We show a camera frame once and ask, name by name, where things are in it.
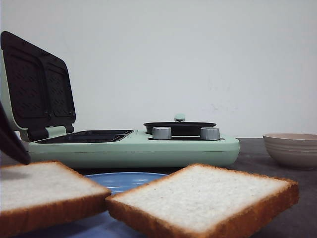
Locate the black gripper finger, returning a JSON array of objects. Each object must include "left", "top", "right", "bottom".
[{"left": 0, "top": 104, "right": 31, "bottom": 165}]

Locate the blue plate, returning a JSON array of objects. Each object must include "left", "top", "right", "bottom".
[{"left": 18, "top": 172, "right": 165, "bottom": 238}]

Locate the silver knob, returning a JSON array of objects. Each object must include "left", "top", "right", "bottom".
[
  {"left": 152, "top": 126, "right": 172, "bottom": 140},
  {"left": 200, "top": 127, "right": 220, "bottom": 141}
]

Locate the silver right knob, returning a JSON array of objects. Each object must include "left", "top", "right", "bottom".
[{"left": 200, "top": 127, "right": 220, "bottom": 141}]

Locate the silver left knob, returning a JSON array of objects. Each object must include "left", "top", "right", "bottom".
[{"left": 152, "top": 126, "right": 172, "bottom": 140}]

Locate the black frying pan green handle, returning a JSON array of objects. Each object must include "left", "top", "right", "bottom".
[{"left": 143, "top": 114, "right": 216, "bottom": 136}]

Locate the white bread slice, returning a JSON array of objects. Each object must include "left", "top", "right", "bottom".
[
  {"left": 0, "top": 161, "right": 111, "bottom": 238},
  {"left": 106, "top": 164, "right": 299, "bottom": 238}
]

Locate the mint green sandwich maker lid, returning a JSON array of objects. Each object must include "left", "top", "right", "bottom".
[{"left": 0, "top": 31, "right": 76, "bottom": 141}]

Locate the beige ribbed bowl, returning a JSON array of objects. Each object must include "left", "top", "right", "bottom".
[{"left": 263, "top": 133, "right": 317, "bottom": 169}]

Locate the mint green breakfast maker base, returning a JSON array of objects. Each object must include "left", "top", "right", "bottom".
[{"left": 24, "top": 130, "right": 240, "bottom": 169}]

